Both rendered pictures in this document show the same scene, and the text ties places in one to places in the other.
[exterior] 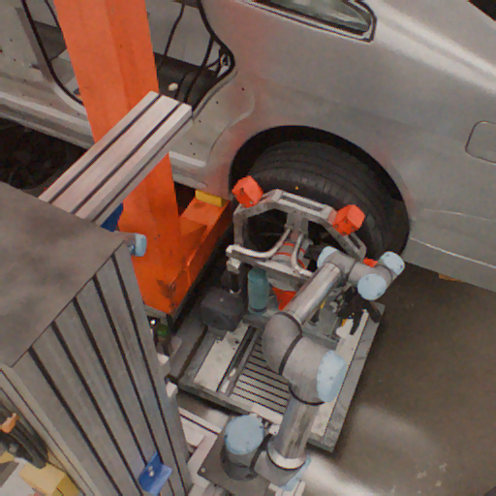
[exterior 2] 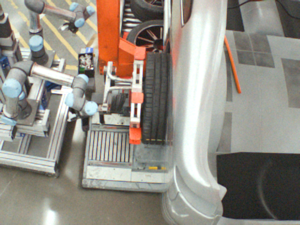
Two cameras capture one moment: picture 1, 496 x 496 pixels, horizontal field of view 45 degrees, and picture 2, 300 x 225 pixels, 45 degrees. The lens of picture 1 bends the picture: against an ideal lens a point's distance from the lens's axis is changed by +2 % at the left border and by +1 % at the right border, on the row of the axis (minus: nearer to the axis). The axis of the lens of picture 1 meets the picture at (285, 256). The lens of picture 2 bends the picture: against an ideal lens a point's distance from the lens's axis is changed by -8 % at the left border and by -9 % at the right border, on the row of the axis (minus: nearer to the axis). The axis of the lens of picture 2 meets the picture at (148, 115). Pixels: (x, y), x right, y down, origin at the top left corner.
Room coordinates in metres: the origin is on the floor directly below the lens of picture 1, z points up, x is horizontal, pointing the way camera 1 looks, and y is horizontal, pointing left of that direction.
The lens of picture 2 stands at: (0.96, -1.55, 3.18)
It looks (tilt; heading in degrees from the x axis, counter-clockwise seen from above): 58 degrees down; 68
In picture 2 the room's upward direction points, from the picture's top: 6 degrees clockwise
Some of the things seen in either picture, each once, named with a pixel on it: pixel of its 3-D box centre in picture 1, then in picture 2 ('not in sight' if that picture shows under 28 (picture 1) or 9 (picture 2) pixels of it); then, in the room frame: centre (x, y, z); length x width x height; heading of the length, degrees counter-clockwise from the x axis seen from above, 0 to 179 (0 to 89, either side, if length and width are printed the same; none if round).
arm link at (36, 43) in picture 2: not in sight; (36, 45); (0.83, 0.54, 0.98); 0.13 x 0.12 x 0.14; 87
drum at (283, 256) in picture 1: (291, 261); (126, 96); (1.41, -0.02, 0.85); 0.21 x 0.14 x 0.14; 161
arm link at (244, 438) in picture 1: (245, 440); (17, 98); (0.63, 0.08, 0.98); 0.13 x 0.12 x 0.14; 62
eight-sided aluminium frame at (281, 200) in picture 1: (296, 247); (136, 97); (1.47, -0.04, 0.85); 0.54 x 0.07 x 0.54; 71
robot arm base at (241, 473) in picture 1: (244, 451); (21, 107); (0.63, 0.08, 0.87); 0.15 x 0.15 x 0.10
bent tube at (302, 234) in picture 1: (313, 251); (118, 92); (1.33, -0.10, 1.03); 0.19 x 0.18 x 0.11; 161
